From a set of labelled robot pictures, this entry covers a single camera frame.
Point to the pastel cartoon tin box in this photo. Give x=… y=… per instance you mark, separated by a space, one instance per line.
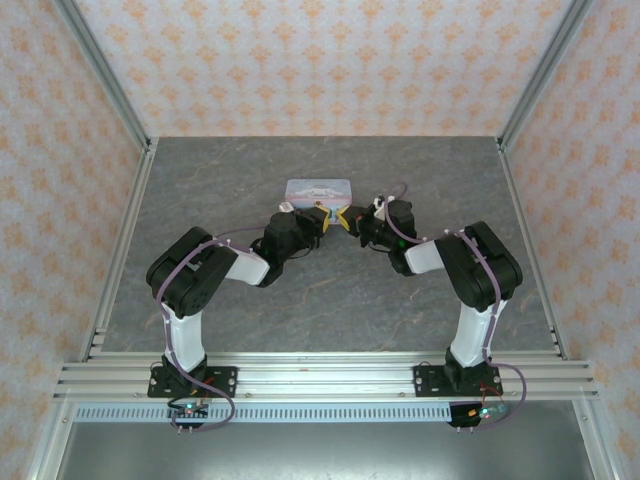
x=317 y=192

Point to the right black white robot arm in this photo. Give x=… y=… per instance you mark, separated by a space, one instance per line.
x=470 y=335

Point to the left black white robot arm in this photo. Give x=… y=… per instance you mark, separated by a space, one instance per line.
x=185 y=340

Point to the left controller board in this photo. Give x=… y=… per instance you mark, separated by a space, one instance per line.
x=189 y=411

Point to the controller board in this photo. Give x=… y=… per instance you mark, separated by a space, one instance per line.
x=189 y=411
x=480 y=413

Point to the right controller board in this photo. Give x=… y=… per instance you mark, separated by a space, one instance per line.
x=480 y=413

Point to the grey metal panel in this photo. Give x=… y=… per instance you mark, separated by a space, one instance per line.
x=325 y=452

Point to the aluminium cross rail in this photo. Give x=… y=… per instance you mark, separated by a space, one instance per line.
x=325 y=375

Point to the right aluminium side rail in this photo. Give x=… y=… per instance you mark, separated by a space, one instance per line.
x=525 y=200

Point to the aluminium side rail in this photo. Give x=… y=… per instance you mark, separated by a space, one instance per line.
x=125 y=235
x=525 y=200

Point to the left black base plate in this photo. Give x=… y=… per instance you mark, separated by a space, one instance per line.
x=225 y=382

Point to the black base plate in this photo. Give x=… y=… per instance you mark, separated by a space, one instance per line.
x=225 y=382
x=427 y=382

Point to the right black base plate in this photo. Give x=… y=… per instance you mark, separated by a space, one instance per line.
x=427 y=382

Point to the left aluminium side rail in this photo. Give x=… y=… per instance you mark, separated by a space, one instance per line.
x=125 y=235

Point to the right aluminium corner post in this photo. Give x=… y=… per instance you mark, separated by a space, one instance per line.
x=545 y=75

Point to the aluminium corner post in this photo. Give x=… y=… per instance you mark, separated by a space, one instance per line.
x=545 y=75
x=102 y=75

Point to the left aluminium corner post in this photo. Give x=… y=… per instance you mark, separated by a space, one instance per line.
x=102 y=75

